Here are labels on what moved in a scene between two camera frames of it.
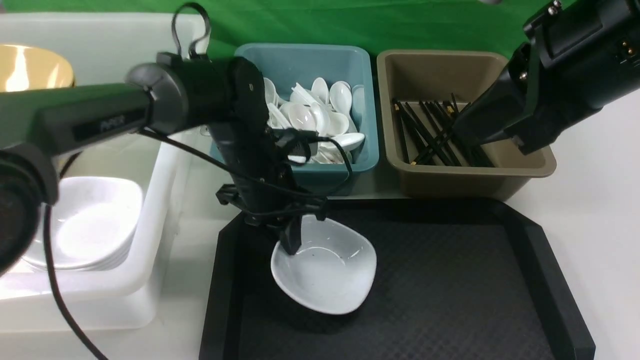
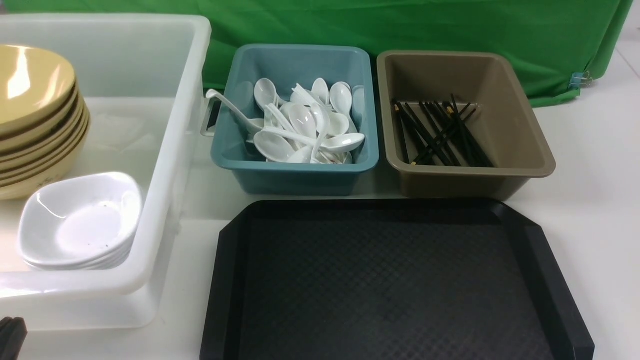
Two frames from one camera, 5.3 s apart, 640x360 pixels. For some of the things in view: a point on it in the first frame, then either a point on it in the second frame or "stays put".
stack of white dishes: (92, 225) stays put
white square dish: (332, 270) -> (83, 221)
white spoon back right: (341, 98) stays put
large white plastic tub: (101, 48) stays put
